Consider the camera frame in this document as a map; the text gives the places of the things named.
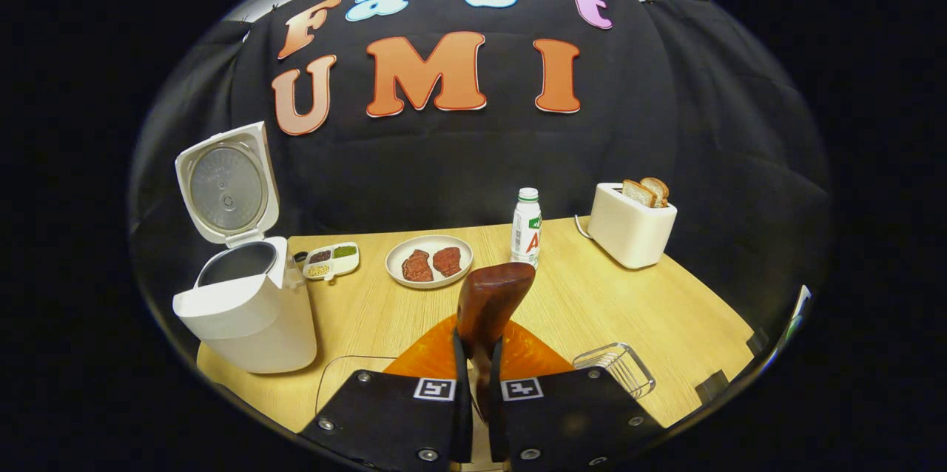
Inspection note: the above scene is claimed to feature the toasted bread slice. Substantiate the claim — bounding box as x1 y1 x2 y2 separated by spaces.
640 177 670 208
621 179 658 208

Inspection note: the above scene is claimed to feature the red meat steak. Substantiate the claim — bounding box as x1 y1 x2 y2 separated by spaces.
432 246 462 278
401 249 434 283

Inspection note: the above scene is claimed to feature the white round plate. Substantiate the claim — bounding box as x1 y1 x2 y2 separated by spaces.
385 235 474 289

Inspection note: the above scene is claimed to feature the white milk bottle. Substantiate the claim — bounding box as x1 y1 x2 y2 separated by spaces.
510 187 542 270

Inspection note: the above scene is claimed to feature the brown wooden spoon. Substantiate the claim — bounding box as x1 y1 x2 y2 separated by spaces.
456 262 536 421

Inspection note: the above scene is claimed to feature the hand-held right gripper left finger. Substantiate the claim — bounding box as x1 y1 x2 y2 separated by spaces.
300 313 474 472

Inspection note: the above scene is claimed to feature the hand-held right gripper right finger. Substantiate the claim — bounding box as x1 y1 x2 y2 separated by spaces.
488 320 667 472

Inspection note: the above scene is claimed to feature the white toaster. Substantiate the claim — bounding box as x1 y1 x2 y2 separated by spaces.
588 183 678 269

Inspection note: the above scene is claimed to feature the white divided condiment dish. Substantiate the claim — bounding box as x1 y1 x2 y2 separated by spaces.
302 241 361 282

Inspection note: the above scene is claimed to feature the white rice cooker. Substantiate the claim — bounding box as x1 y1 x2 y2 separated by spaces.
172 121 317 374

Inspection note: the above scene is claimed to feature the clear chopstick holder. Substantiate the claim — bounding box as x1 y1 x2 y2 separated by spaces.
573 343 657 400

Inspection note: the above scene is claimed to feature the black backdrop cloth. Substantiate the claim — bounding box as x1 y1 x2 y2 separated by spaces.
129 0 833 354

